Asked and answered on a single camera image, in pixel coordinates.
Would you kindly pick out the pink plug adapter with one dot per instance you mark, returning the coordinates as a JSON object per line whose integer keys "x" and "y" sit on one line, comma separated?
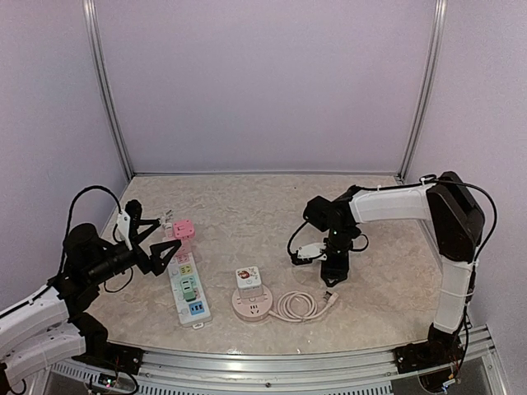
{"x": 183, "y": 229}

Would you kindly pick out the left aluminium frame post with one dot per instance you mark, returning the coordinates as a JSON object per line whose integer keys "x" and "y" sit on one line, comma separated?
{"x": 97, "y": 54}

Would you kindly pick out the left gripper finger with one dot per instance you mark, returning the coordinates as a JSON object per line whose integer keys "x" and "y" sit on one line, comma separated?
{"x": 161, "y": 255}
{"x": 143, "y": 228}

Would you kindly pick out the white multicolour power strip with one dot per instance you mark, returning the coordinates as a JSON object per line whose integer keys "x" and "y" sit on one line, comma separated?
{"x": 192, "y": 314}

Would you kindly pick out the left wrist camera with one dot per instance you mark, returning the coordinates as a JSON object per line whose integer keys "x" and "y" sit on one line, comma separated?
{"x": 126, "y": 227}

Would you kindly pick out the green plug adapter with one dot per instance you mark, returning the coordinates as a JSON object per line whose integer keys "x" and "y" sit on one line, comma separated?
{"x": 187, "y": 288}

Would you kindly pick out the pink round socket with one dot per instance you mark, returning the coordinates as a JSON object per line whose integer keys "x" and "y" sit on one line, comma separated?
{"x": 253, "y": 309}

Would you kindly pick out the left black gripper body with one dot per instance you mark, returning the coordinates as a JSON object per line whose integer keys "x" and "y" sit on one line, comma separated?
{"x": 142, "y": 262}

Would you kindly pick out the aluminium front rail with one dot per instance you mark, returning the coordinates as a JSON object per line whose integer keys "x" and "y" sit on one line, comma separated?
{"x": 370, "y": 371}

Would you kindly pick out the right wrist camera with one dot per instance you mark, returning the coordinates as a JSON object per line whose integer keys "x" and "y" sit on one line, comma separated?
{"x": 309, "y": 253}

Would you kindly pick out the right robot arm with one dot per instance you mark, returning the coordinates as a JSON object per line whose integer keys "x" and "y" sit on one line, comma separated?
{"x": 445, "y": 202}

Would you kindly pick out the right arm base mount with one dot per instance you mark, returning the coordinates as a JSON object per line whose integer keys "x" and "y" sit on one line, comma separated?
{"x": 424, "y": 355}

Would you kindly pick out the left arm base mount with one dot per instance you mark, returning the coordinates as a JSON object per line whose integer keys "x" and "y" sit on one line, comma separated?
{"x": 126, "y": 359}

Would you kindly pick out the white cube socket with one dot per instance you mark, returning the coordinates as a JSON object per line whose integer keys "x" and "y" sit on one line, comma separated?
{"x": 249, "y": 283}

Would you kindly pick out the right aluminium frame post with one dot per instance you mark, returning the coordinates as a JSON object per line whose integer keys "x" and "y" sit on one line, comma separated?
{"x": 433, "y": 54}

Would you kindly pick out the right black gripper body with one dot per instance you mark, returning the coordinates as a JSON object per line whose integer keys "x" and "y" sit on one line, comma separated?
{"x": 342, "y": 264}

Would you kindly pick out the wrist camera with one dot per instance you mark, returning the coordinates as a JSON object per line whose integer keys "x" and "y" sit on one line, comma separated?
{"x": 309, "y": 253}
{"x": 126, "y": 227}

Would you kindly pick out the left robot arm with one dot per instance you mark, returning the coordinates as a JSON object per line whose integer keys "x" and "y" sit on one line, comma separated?
{"x": 52, "y": 324}

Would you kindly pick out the aluminium frame post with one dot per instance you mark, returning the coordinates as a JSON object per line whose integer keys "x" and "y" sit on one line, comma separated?
{"x": 97, "y": 54}
{"x": 433, "y": 54}

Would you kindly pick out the small circuit board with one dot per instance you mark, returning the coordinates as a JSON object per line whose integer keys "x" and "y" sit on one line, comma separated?
{"x": 107, "y": 380}

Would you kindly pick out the pink cube socket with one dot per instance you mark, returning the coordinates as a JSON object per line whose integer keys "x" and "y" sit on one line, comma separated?
{"x": 185, "y": 248}

